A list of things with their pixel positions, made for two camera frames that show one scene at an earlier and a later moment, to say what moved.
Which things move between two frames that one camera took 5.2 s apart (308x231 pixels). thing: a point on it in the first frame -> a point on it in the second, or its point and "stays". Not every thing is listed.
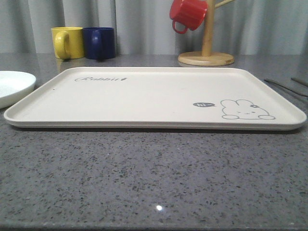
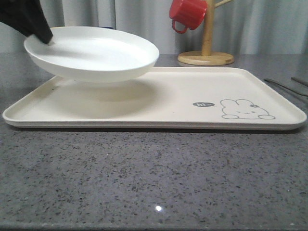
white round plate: (13, 84) -> (90, 54)
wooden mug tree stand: (207, 57) stays
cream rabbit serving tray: (154, 98) stays
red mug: (187, 14) stays
